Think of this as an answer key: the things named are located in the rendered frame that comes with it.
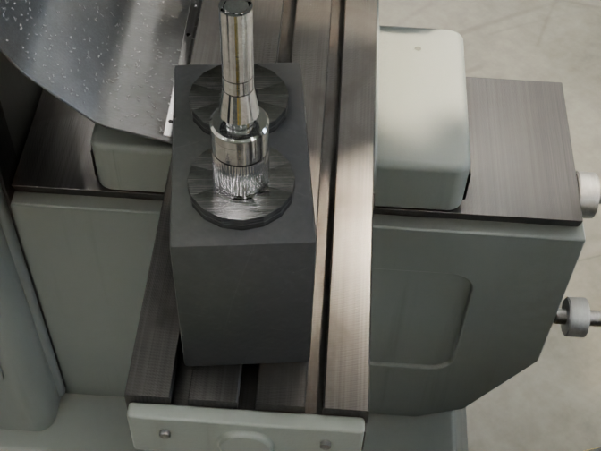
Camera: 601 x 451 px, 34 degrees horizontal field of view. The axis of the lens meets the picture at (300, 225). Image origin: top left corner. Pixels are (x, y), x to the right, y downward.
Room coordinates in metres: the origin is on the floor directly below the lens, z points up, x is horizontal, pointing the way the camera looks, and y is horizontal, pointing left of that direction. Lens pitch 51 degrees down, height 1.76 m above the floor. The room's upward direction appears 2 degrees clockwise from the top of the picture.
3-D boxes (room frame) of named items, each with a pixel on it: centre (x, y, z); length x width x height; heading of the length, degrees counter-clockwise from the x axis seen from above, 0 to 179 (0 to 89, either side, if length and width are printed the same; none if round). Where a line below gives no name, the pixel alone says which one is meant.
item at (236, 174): (0.55, 0.05, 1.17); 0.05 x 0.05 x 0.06
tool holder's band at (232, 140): (0.55, 0.05, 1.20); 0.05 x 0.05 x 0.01
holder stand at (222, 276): (0.60, 0.05, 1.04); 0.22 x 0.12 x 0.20; 5
